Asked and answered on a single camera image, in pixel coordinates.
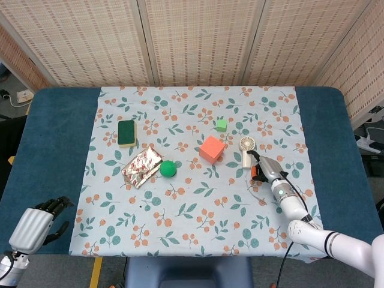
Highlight yellow sponge green scrub pad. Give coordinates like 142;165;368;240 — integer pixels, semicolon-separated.
117;119;138;148

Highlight woven folding screen panel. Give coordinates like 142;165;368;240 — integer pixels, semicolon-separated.
137;0;267;88
0;0;157;88
314;17;384;128
0;23;51;92
245;0;373;88

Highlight green ball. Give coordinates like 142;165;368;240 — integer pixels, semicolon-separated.
159;160;177;178

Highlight floral print tablecloth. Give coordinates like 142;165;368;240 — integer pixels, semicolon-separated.
68;86;326;260

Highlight white handheld mini fan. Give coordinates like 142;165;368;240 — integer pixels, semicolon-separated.
239;136;257;169

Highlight blue table cover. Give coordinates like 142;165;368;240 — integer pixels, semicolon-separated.
0;86;384;256

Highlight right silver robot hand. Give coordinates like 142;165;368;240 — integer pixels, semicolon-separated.
247;151;289;184

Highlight white cable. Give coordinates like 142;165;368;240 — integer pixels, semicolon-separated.
245;176;268;207

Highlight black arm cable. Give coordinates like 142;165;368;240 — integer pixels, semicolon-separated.
274;172;314;288

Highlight white floor adapter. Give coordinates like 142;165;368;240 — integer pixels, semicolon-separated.
16;91;34;104

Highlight orange cube block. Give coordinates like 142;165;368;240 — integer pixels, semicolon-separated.
199;135;226;164

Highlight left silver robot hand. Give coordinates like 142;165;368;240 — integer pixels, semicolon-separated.
8;196;76;256

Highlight crumpled silver foil wrapper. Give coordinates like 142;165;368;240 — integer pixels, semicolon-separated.
121;146;164;190

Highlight white power strip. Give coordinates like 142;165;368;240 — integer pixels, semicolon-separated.
355;134;384;154

